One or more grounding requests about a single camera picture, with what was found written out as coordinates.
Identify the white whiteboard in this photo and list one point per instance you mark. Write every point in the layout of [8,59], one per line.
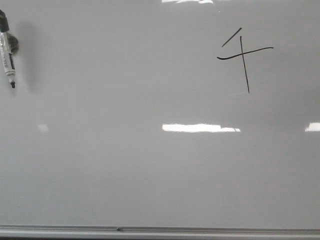
[144,113]

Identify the white dry-erase marker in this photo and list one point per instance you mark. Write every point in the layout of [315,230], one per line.
[5,50]

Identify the grey aluminium whiteboard frame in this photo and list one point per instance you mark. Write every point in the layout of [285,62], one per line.
[51,232]

